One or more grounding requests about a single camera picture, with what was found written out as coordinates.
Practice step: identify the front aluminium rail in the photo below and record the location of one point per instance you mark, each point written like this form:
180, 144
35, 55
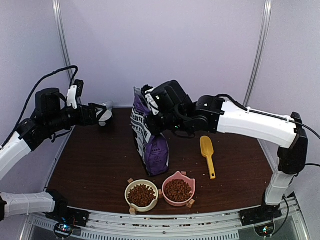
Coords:
223, 225

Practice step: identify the right aluminium frame post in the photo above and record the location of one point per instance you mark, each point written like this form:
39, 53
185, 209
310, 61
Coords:
264, 30

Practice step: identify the aluminium frame post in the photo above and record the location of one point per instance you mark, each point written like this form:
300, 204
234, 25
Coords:
61, 32
264, 30

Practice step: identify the brown kibble pet food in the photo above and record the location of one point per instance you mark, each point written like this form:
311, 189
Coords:
141, 195

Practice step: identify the right circuit board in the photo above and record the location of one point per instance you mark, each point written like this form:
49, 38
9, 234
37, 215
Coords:
264, 230

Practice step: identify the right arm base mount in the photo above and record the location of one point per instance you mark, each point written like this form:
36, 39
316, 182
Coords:
263, 213

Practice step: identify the wooden block between bowls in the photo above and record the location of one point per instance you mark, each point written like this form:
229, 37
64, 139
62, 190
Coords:
160, 194

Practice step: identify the left aluminium frame post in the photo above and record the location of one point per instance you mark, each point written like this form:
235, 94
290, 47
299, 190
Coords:
61, 32

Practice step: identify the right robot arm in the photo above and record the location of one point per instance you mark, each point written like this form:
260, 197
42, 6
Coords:
173, 110

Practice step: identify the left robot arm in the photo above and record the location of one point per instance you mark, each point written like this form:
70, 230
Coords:
53, 113

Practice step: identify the yellow plastic scoop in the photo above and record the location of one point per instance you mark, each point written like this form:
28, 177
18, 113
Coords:
207, 151

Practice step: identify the grey bowl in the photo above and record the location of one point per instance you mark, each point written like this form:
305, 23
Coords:
109, 105

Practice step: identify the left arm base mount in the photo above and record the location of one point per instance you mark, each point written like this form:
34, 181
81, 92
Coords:
72, 217

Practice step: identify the purple puppy food bag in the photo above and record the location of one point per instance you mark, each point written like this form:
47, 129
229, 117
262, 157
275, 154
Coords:
153, 150

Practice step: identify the cream pet bowl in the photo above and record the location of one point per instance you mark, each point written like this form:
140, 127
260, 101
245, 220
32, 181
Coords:
148, 183

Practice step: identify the kibble in pink bowl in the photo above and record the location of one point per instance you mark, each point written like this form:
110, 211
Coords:
177, 190

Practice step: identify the left circuit board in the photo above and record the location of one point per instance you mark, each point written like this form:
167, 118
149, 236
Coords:
62, 230

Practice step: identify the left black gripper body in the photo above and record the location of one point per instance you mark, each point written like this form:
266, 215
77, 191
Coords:
83, 120

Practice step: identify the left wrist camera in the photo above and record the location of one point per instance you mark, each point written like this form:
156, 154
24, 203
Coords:
75, 91

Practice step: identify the wooden block front left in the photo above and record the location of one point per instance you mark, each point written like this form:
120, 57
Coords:
132, 211

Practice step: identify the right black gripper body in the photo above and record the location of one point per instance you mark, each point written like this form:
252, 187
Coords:
156, 128

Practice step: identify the circuit board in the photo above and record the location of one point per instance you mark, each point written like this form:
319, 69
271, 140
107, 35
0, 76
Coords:
264, 230
62, 230

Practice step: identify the wooden block front right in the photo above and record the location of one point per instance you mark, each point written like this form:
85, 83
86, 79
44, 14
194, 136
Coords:
190, 203

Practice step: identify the dark blue white bowl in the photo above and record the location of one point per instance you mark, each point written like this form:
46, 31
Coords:
105, 119

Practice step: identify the pink cat-ear pet bowl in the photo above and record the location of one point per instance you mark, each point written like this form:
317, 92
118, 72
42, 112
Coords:
190, 181

